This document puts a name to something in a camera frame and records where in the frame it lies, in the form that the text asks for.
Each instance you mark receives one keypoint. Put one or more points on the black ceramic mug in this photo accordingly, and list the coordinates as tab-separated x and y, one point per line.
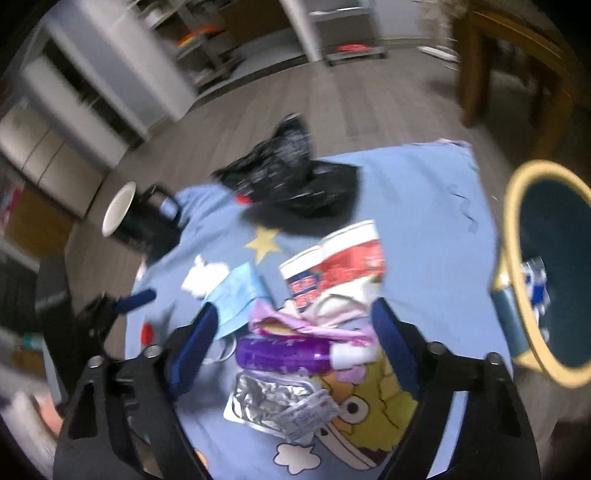
143	226

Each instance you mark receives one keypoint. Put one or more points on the wooden chair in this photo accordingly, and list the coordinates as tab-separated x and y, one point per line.
475	69

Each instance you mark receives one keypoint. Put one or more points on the white cabinet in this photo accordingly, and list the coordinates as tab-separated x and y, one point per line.
55	161

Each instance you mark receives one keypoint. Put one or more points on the red white plastic bag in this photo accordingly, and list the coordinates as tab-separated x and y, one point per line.
351	263

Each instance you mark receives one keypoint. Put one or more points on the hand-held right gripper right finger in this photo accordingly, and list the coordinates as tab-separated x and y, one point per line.
392	346

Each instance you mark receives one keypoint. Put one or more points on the grey storage cart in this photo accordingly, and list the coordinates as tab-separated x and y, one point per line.
323	27

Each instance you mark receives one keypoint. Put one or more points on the teal bin with yellow rim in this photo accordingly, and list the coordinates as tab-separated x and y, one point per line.
563	230

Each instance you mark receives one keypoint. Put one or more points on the white crumpled tissue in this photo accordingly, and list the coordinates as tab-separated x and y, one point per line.
203	277

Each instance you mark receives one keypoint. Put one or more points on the white power strip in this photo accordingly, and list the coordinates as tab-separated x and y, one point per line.
438	53

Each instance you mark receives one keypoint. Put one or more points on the black plastic bag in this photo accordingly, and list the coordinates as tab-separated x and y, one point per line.
286	175

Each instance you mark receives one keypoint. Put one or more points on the blue cartoon printed blanket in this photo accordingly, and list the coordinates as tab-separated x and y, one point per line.
415	207

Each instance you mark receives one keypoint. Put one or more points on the silver blister pack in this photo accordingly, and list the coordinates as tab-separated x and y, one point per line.
258	397

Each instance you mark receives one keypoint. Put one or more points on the blue face mask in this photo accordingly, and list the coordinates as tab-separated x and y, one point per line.
235	290

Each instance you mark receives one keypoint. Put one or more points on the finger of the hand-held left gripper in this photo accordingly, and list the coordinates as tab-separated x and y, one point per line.
137	301

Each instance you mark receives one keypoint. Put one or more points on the red packet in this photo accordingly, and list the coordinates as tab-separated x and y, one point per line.
353	47

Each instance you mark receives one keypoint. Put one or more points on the metal shelving rack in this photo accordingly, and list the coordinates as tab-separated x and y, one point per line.
207	60

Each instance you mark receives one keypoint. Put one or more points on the pink wrapper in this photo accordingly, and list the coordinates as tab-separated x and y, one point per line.
286	323

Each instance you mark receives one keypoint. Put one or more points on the purple bottle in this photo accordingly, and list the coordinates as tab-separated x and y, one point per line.
277	355

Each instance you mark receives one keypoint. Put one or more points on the clear pill blister strip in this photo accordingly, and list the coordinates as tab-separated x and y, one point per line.
309	413

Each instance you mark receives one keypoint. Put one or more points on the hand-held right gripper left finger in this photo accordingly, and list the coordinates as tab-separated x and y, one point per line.
194	350

